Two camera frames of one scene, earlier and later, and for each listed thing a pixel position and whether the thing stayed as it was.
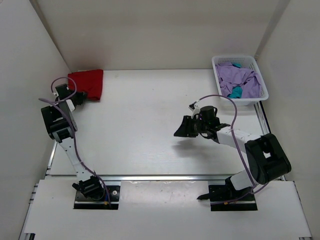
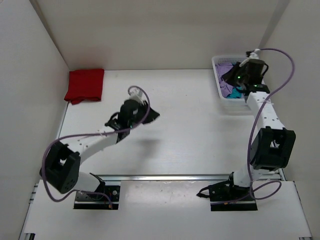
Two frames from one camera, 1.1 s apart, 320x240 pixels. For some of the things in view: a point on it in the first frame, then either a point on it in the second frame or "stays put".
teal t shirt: (237, 92) stays put
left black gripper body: (79, 97) to (141, 111)
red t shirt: (90, 81) stays put
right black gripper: (186, 130) to (229, 77)
